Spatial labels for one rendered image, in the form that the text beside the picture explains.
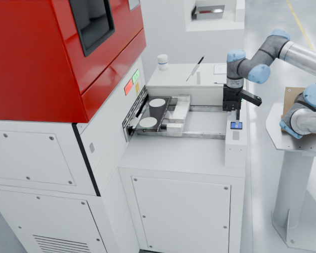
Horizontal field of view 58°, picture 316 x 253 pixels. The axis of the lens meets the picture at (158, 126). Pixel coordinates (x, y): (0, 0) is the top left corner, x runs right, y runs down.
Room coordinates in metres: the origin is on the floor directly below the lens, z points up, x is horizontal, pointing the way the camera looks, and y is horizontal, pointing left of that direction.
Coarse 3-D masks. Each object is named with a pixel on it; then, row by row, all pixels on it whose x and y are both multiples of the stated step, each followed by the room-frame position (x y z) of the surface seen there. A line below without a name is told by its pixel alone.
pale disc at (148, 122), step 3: (147, 117) 1.38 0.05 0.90; (150, 117) 1.38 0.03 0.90; (141, 120) 1.36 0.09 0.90; (144, 120) 1.36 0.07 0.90; (147, 120) 1.35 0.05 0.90; (150, 120) 1.35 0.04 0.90; (153, 120) 1.34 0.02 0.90; (156, 120) 1.34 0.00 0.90; (141, 123) 1.33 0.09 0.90; (144, 123) 1.33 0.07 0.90; (147, 123) 1.32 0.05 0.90; (150, 123) 1.32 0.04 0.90; (153, 123) 1.31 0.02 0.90; (144, 126) 1.30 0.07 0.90; (147, 126) 1.29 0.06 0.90
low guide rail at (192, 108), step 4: (168, 108) 1.55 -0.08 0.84; (172, 108) 1.55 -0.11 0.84; (192, 108) 1.50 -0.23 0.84; (196, 108) 1.50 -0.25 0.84; (200, 108) 1.49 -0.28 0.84; (204, 108) 1.48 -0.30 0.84; (208, 108) 1.47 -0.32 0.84; (212, 108) 1.47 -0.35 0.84; (216, 108) 1.46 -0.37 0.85; (220, 108) 1.45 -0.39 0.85
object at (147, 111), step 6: (144, 102) 1.57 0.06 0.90; (144, 108) 1.49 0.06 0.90; (150, 108) 1.48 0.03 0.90; (156, 108) 1.47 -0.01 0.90; (162, 108) 1.46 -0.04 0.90; (138, 114) 1.43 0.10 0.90; (144, 114) 1.42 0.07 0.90; (150, 114) 1.41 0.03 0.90; (156, 114) 1.40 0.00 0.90; (162, 114) 1.39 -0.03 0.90; (132, 126) 1.31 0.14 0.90; (138, 126) 1.30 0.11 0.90; (150, 126) 1.29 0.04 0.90; (156, 126) 1.28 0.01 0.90
